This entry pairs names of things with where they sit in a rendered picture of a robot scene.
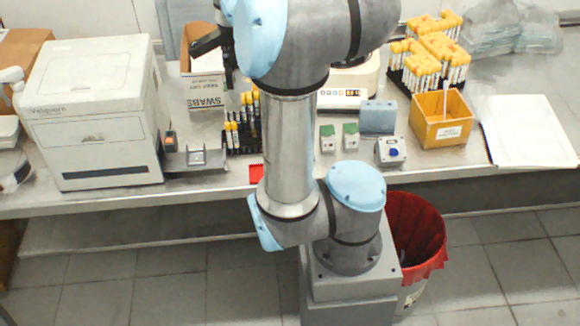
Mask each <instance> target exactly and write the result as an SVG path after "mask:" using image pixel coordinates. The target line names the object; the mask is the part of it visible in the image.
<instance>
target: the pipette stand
mask: <svg viewBox="0 0 580 326"><path fill-rule="evenodd" d="M396 115H397V104H396V100H380V105H378V100H361V102H360V112H359V121H358V129H359V135H360V138H362V139H378V137H383V136H394V127H395V120H396Z"/></svg>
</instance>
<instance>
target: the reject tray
mask: <svg viewBox="0 0 580 326"><path fill-rule="evenodd" d="M248 168H249V183H250V184H258V183H259V181H260V180H261V178H262V177H263V163H261V164H249V165H248Z"/></svg>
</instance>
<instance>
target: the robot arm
mask: <svg viewBox="0 0 580 326"><path fill-rule="evenodd" d="M213 8H214V14H215V20H216V23H217V29H215V30H213V31H211V32H210V33H209V34H205V35H203V36H201V38H199V39H197V40H195V41H194V42H191V43H190V44H189V48H188V51H187V53H188V54H189V55H190V56H191V58H193V59H194V60H195V59H197V58H199V57H202V56H203V55H205V54H208V53H210V52H211V51H212V50H213V49H215V48H217V47H220V49H222V50H223V64H224V70H225V78H226V84H227V89H228V93H229V96H230V99H231V101H232V102H233V103H236V95H237V94H240V93H243V92H246V91H251V90H252V88H253V86H252V84H250V83H248V81H246V80H243V76H245V77H247V78H249V79H251V81H252V83H253V85H254V86H255V87H256V88H257V89H259V90H260V96H261V118H262V161H263V177H262V178H261V180H260V181H259V183H258V185H257V188H256V192H253V193H252V194H249V195H248V196H247V202H248V205H249V210H251V213H252V216H253V219H254V222H255V227H256V230H257V234H258V236H259V239H260V242H261V245H262V248H263V249H264V250H266V251H268V252H273V251H277V250H286V248H291V247H292V246H296V245H299V244H303V243H307V242H311V241H313V251H314V253H315V255H316V257H317V259H318V262H319V263H320V264H321V265H322V266H323V267H325V268H327V269H328V270H330V271H332V272H334V273H337V274H342V275H348V276H352V275H359V274H362V273H366V272H367V271H370V270H371V269H373V268H374V267H375V266H376V264H377V263H378V260H379V259H380V257H381V251H382V238H381V233H380V230H379V224H380V220H381V213H382V209H383V206H385V204H386V201H387V196H386V194H387V185H386V181H385V179H383V177H382V176H381V175H380V174H379V173H378V171H377V170H376V169H375V168H374V167H372V166H369V165H366V164H365V163H364V162H361V161H358V160H344V161H340V162H338V163H336V164H334V165H333V166H332V167H331V169H329V171H328V173H327V175H326V177H323V178H320V179H315V178H314V177H313V176H312V175H313V161H314V146H315V130H316V115H317V101H318V90H320V89H321V88H322V87H323V86H324V85H326V83H327V80H328V78H329V76H330V67H331V63H332V62H338V61H343V60H351V59H355V58H360V57H362V56H364V55H367V54H369V53H373V52H374V51H375V50H376V49H377V48H379V47H381V46H382V45H383V44H384V43H386V42H387V41H388V40H389V39H390V38H391V37H392V34H393V33H394V31H395V30H396V28H397V25H398V23H399V20H400V16H401V0H213ZM234 80H235V81H234Z"/></svg>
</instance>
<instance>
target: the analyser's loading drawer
mask: <svg viewBox="0 0 580 326"><path fill-rule="evenodd" d="M158 158H159V162H160V164H161V170H163V173H165V172H174V171H185V170H196V169H206V168H216V167H225V170H228V165H227V149H226V143H224V148H218V149H208V150H205V144H204V143H203V148H198V149H188V146H187V145H186V151H185V152H175V153H165V154H158ZM196 158H198V159H197V160H196Z"/></svg>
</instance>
